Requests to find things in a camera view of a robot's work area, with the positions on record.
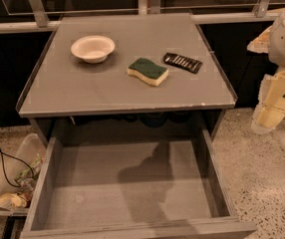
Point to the grey drawer cabinet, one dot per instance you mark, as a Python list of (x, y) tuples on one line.
[(64, 86)]

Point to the black flat snack packet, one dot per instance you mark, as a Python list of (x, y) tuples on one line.
[(182, 62)]

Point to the clear plastic bin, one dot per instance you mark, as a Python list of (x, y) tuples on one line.
[(25, 154)]

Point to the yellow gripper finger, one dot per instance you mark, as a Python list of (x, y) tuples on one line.
[(261, 43), (270, 110)]

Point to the green yellow sponge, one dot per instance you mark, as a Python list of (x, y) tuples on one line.
[(148, 72)]

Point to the metal railing frame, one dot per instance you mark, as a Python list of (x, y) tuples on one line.
[(23, 16)]

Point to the white bowl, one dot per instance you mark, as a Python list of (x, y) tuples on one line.
[(93, 49)]

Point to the trash in bin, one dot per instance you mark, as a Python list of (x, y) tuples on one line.
[(25, 183)]

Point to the open grey top drawer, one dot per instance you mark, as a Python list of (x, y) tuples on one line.
[(159, 185)]

